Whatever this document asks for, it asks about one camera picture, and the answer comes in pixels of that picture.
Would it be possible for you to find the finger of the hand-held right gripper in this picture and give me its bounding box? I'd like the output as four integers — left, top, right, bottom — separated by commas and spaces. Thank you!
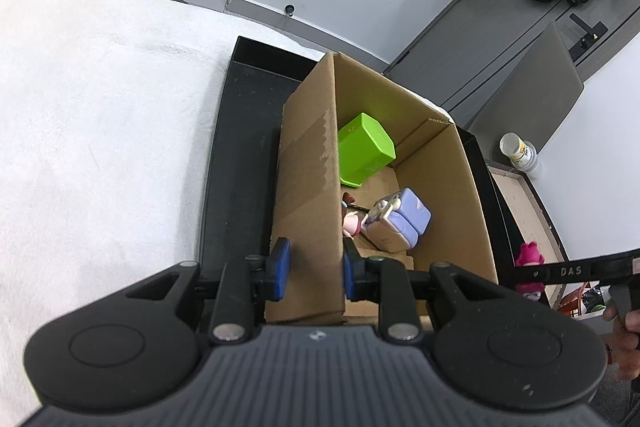
508, 264, 549, 292

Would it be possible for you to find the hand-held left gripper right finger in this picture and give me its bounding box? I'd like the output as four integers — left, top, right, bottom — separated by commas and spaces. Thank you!
342, 247, 507, 343

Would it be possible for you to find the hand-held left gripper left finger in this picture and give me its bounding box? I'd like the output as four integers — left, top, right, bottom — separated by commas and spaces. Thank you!
124, 237, 293, 345

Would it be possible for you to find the magenta plush toy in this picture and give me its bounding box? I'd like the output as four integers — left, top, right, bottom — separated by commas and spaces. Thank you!
514, 241, 546, 303

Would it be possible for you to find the brown cardboard box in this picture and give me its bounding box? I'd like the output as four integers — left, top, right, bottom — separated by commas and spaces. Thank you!
263, 51, 500, 327

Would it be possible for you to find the person's right hand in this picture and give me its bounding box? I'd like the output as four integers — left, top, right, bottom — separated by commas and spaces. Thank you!
602, 304, 640, 381

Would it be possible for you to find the pink toy figure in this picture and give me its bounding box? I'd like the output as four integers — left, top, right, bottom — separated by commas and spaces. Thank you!
341, 208, 364, 238

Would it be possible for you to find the brown wooden tray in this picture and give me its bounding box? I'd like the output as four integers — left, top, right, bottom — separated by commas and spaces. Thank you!
487, 161, 571, 309

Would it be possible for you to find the lavender toy refrigerator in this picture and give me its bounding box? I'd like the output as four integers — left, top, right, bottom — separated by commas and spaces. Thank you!
360, 187, 432, 254

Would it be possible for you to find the black shallow tray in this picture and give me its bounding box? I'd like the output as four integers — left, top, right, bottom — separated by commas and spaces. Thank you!
197, 35, 519, 324

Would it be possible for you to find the plastic bottle with yellow label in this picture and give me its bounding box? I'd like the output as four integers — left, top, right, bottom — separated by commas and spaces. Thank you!
499, 132, 539, 173

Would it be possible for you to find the green plastic box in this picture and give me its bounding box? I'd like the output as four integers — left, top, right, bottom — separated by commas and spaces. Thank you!
337, 112, 397, 189

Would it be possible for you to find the white fluffy blanket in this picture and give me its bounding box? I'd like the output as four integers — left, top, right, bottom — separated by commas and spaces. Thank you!
0, 0, 327, 427

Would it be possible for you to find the grey metal cabinet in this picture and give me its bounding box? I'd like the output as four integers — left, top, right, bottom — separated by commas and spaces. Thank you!
384, 0, 640, 168

